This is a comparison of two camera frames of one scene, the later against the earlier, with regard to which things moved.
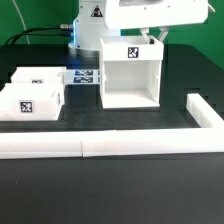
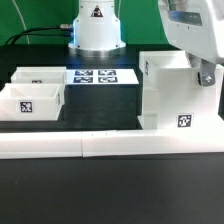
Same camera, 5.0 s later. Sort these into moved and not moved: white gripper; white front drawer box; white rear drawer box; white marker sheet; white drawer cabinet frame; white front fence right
Moved: white drawer cabinet frame; white gripper
Not moved: white front drawer box; white rear drawer box; white marker sheet; white front fence right
